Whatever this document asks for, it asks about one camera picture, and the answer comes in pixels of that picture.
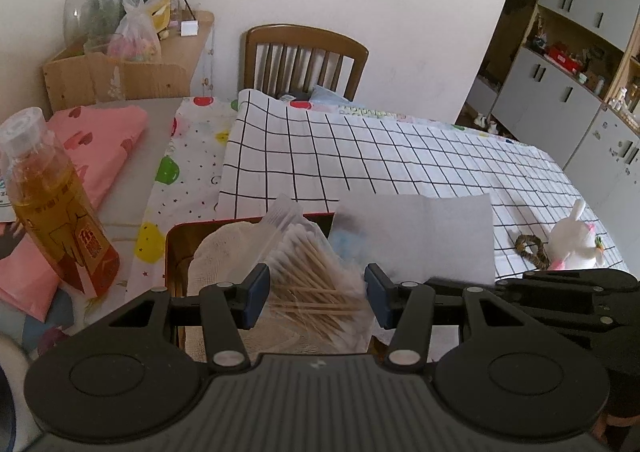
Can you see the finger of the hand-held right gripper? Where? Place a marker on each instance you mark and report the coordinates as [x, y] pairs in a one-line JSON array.
[[450, 283], [560, 309]]

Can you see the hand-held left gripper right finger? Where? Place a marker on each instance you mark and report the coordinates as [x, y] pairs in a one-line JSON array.
[[380, 297]]

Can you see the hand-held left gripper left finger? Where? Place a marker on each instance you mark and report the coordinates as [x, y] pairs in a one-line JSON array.
[[257, 297]]

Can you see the white gauze cloth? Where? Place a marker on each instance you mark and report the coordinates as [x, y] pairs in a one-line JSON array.
[[220, 252]]

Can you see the bag of cotton swabs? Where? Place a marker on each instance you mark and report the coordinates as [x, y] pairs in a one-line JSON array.
[[315, 277]]

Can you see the white rabbit plush toy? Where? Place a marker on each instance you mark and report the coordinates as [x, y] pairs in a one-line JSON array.
[[572, 244]]

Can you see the black checked white tablecloth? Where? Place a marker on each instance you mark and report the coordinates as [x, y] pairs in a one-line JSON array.
[[390, 157]]

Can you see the small white figurines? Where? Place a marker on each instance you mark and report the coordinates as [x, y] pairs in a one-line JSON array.
[[486, 123]]

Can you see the light blue cloth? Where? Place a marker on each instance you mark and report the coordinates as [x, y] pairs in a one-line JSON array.
[[327, 96]]

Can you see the pink heart print cloth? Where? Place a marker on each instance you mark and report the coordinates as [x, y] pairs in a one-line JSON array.
[[100, 142]]

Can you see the amber liquid plastic bottle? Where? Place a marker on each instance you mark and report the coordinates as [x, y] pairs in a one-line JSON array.
[[50, 212]]

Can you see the red box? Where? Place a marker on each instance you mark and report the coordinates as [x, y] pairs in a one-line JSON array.
[[562, 57]]

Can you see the light wooden side cabinet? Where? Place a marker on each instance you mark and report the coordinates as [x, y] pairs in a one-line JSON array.
[[150, 77]]

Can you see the brown wooden chair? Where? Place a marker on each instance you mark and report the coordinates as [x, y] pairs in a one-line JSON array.
[[300, 37]]

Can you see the small white box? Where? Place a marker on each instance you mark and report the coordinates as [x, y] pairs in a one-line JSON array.
[[189, 28]]

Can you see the clear plastic bag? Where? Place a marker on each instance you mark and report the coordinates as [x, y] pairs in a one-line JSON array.
[[137, 39]]

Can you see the yellow box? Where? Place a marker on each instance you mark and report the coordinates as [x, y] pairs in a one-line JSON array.
[[162, 14]]

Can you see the clear glass bowl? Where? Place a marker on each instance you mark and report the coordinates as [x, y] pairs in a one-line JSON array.
[[85, 2]]

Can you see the grey wooden wall cabinet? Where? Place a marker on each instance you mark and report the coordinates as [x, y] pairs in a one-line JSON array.
[[560, 92]]

